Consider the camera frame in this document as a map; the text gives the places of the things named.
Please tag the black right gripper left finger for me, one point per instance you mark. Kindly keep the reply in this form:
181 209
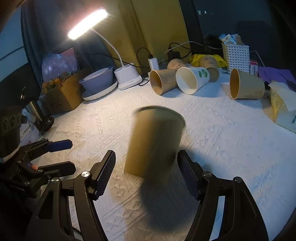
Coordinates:
51 219

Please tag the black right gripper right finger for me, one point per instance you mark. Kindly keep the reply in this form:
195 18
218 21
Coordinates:
241 219

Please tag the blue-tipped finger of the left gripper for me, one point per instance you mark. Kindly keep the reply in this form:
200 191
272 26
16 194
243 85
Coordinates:
39 148

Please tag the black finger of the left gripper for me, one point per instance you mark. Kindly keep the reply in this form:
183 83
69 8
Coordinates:
27 172

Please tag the brown paper cup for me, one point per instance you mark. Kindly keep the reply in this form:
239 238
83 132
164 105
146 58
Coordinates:
154 143
176 64
245 86
211 65
163 80

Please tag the black metal cup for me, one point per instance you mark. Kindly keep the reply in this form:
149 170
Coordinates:
42 122

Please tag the white paper cup green logo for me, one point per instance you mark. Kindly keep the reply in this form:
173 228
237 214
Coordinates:
191 79

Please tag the brown cardboard box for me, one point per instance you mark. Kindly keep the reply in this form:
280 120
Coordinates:
66 96

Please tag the clear plastic bag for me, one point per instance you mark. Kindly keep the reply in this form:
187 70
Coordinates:
54 65

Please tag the white plate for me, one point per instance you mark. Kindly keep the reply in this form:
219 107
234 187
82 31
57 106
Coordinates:
87 96

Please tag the blue-grey bowl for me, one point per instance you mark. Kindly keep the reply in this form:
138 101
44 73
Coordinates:
98 80

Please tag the yellow tissue box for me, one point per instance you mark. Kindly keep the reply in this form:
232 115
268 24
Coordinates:
283 105

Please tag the white LED desk lamp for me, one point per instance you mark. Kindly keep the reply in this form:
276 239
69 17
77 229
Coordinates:
127 76

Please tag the white power adapter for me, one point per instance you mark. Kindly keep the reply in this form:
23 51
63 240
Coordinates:
153 64

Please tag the purple cloth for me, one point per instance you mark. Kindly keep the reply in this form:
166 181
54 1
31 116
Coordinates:
280 75

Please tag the pink white small box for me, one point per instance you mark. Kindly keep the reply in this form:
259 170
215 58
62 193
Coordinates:
253 67

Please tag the white perforated plastic basket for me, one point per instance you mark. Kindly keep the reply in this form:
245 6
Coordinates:
236 57

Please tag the yellow plastic bag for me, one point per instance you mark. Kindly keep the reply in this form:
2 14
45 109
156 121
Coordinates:
194 60

